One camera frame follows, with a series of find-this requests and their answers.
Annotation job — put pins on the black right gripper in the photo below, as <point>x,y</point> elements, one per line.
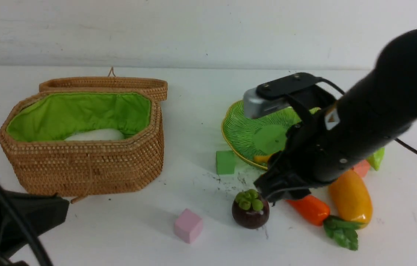
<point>310,158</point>

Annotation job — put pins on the yellow toy banana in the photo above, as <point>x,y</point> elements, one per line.
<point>259,159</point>

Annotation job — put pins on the orange toy carrot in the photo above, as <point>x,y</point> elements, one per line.
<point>316,212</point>

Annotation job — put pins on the orange yellow toy mango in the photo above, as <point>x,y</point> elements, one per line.
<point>351,198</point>

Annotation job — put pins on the green toy vegetable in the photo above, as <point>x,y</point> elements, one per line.
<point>376,158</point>

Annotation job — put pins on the dark purple toy mangosteen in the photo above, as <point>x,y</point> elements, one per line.
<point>250,210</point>

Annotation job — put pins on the white toy radish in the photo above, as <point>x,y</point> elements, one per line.
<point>107,134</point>

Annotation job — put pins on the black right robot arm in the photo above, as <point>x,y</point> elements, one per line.
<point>335,134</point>

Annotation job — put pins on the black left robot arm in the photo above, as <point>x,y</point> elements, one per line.
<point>40,213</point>

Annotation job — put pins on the orange cube block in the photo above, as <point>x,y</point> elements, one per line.
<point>362,168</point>

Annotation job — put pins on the green glass leaf plate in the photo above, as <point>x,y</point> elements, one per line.
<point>256,137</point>

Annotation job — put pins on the green cube block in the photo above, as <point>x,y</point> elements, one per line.
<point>225,162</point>

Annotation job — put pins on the pink cube block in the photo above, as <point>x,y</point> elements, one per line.
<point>188,226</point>

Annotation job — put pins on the woven wicker basket green lining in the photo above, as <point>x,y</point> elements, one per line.
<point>32,138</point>

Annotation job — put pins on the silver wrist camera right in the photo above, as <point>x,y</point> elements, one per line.
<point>298,91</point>

